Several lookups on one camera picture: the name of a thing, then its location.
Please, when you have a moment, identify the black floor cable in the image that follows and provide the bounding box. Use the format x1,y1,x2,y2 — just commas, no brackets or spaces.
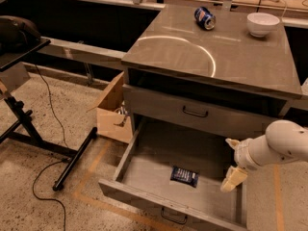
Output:
31,64,67,231

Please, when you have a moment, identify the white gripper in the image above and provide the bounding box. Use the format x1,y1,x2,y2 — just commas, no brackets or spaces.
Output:
220,137,264,193

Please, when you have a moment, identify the blue soda can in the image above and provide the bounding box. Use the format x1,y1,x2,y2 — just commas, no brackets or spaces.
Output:
194,7,216,30

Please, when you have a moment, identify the open grey lower drawer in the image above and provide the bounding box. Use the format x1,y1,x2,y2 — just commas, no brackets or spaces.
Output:
99,118,248,231

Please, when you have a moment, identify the white bowl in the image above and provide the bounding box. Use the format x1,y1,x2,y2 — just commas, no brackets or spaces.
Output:
246,13,280,38

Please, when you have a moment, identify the closed grey upper drawer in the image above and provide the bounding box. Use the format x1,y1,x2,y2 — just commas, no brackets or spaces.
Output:
123,85,275,139

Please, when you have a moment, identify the black metal stand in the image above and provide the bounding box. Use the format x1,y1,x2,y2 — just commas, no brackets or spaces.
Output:
0,38,97,192

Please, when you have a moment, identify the dark bag on stand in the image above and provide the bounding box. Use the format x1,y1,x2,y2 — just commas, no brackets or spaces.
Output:
0,15,40,53

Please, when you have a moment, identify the grey drawer cabinet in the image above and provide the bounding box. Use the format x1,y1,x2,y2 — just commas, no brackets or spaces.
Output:
120,3,304,166

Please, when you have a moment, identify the cardboard box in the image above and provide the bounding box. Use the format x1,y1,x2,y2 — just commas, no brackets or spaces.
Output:
89,72,133,143

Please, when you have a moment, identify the blue rxbar wrapper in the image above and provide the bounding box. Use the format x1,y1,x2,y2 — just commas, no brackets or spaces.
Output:
170,166,199,188

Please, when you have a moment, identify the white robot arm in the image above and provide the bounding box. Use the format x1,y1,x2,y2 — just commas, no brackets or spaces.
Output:
220,120,308,193

